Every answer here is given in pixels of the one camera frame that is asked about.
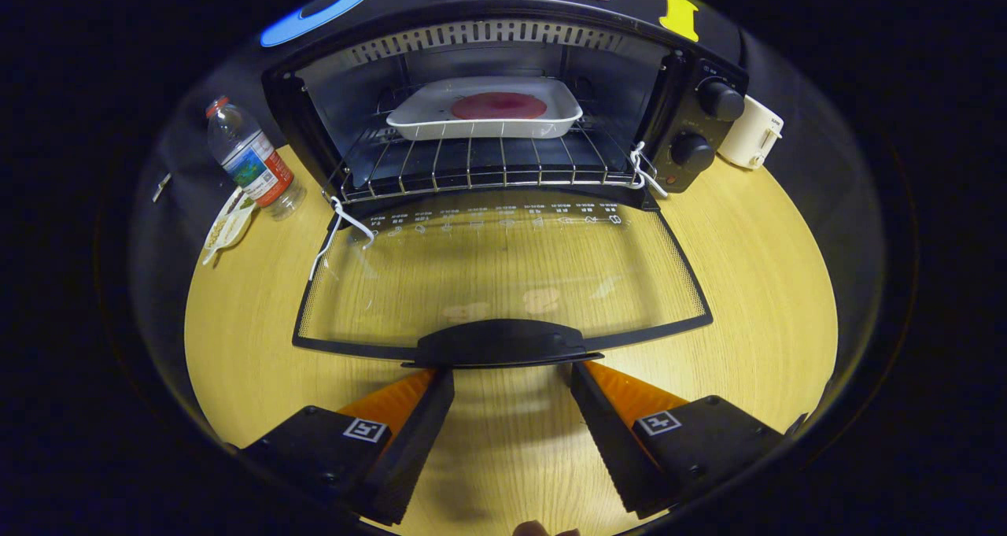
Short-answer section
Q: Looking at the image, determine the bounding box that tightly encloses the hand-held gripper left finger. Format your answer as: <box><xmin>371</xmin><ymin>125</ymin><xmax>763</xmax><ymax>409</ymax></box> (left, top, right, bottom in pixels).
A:
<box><xmin>236</xmin><ymin>367</ymin><xmax>456</xmax><ymax>527</ymax></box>

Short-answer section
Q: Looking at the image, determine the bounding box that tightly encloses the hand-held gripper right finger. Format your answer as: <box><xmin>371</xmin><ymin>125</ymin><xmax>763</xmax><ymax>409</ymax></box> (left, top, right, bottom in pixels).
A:
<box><xmin>569</xmin><ymin>360</ymin><xmax>788</xmax><ymax>520</ymax></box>

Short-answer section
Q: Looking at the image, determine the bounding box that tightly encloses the black toaster oven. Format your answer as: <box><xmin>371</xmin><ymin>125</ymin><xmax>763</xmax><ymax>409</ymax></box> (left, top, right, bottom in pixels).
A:
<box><xmin>262</xmin><ymin>1</ymin><xmax>750</xmax><ymax>370</ymax></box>

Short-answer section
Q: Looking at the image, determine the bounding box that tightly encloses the white square plate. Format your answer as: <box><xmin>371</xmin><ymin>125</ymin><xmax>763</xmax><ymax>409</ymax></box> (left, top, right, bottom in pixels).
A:
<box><xmin>385</xmin><ymin>76</ymin><xmax>584</xmax><ymax>142</ymax></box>

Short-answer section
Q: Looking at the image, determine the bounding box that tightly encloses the pink round ham slice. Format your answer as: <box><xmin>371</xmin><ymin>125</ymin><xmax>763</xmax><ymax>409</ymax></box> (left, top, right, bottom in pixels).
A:
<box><xmin>450</xmin><ymin>91</ymin><xmax>548</xmax><ymax>121</ymax></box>

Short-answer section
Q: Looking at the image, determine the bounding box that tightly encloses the white pop-up toaster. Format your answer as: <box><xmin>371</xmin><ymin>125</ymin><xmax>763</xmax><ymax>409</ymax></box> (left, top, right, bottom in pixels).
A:
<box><xmin>717</xmin><ymin>95</ymin><xmax>784</xmax><ymax>170</ymax></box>

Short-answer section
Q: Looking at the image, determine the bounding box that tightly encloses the white utensil packet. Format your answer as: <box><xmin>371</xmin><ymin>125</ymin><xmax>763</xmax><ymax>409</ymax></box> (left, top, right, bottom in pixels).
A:
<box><xmin>201</xmin><ymin>187</ymin><xmax>259</xmax><ymax>268</ymax></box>

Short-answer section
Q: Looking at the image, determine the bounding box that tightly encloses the clear plastic water bottle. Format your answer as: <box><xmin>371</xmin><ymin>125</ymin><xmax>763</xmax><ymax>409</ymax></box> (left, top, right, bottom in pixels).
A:
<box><xmin>206</xmin><ymin>95</ymin><xmax>306</xmax><ymax>221</ymax></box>

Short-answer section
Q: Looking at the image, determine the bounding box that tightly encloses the white cord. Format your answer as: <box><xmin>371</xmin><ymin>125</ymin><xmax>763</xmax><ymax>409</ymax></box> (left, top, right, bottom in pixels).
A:
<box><xmin>629</xmin><ymin>141</ymin><xmax>669</xmax><ymax>200</ymax></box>
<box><xmin>309</xmin><ymin>196</ymin><xmax>377</xmax><ymax>282</ymax></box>

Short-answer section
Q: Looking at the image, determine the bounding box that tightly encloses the wire oven rack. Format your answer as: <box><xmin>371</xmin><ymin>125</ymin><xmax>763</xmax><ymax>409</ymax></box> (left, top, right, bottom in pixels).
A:
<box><xmin>338</xmin><ymin>87</ymin><xmax>644</xmax><ymax>204</ymax></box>

